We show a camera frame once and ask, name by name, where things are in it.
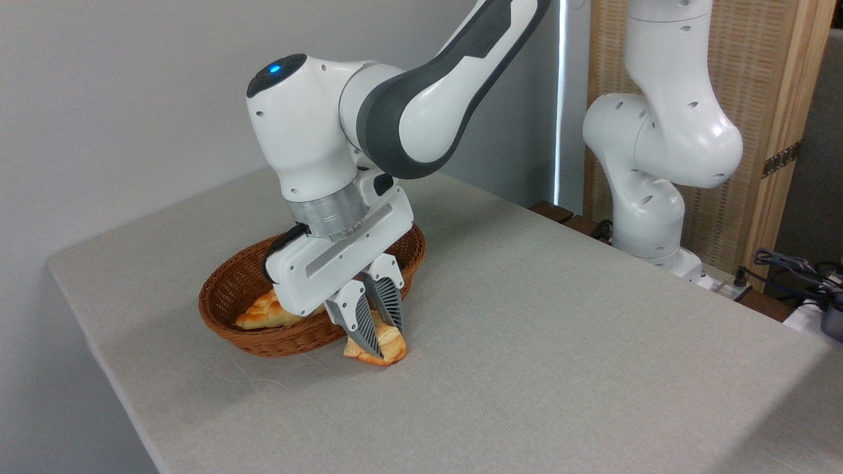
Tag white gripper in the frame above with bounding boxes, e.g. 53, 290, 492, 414
263, 169, 415, 359

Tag round bread bun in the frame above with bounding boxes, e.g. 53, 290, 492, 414
343, 309, 408, 367

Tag brown wicker basket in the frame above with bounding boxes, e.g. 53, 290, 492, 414
199, 224, 426, 358

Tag long braided bread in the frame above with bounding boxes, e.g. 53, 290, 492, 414
235, 288, 327, 330

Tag grey tablecloth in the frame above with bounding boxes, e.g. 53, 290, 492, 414
47, 165, 843, 474

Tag white power strip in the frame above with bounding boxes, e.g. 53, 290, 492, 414
698, 265, 753, 301

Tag dark metal hinge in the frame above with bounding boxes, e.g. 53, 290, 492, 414
762, 140, 803, 178

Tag wooden woven screen panel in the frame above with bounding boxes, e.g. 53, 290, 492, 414
586, 0, 837, 290

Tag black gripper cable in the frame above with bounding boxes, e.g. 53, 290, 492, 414
263, 223, 312, 284

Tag blue-grey cable bundle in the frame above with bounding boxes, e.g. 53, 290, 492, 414
741, 248, 843, 310

